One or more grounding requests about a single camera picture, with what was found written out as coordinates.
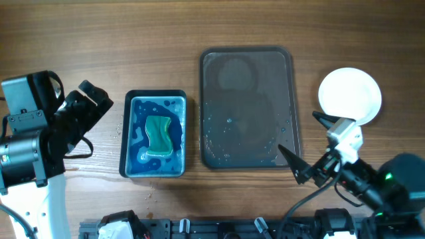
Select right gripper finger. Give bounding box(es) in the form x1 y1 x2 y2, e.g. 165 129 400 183
312 111 341 129
278 144 311 185

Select white plate blue streak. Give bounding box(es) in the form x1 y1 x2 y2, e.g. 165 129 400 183
318 68 382 125

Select green sponge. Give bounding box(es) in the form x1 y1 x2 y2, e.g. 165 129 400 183
145 116 173 156

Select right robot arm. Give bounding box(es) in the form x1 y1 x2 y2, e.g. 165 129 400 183
276 112 424 238

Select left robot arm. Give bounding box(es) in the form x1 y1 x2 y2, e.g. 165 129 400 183
1 80 114 238

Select dark brown serving tray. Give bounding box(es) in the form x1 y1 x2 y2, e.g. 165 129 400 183
199 46 301 170

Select black tub of blue water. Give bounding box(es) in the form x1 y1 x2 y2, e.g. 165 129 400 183
119 90 187 178

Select black mounting rail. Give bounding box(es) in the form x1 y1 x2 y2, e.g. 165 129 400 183
78 217 366 239

